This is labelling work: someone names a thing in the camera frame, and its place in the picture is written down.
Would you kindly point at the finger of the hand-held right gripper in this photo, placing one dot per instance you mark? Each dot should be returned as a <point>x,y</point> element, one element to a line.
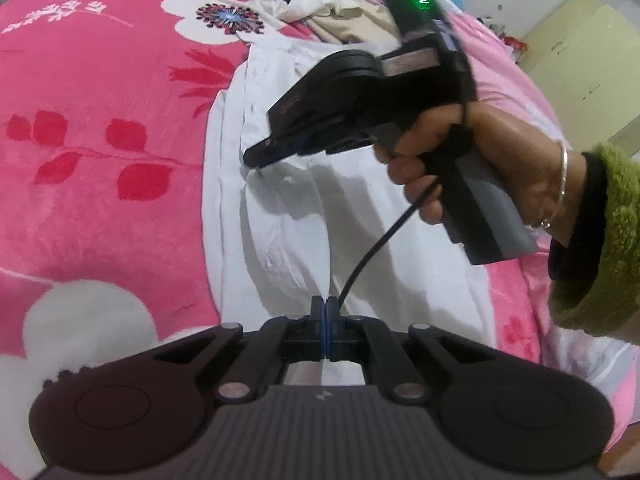
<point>270,152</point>
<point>340,142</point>

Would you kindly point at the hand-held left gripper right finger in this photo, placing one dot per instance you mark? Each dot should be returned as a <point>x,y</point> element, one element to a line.
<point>332,330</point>

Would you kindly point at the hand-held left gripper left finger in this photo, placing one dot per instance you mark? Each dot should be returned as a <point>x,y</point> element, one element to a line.
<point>318,330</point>

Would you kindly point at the white shirt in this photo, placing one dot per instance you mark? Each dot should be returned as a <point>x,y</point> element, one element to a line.
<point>280,240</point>

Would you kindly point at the person's right hand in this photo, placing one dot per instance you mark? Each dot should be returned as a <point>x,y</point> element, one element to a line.
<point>520,160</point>

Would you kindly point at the pale pink quilt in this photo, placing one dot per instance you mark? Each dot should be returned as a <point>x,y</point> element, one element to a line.
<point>500,70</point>

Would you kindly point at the beige cloth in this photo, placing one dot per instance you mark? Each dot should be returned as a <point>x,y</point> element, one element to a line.
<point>350,25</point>

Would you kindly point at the pale yellow cabinet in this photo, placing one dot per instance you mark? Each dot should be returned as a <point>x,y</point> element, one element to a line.
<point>585,55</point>

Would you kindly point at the pink floral blanket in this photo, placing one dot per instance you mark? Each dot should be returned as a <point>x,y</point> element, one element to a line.
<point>100,110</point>

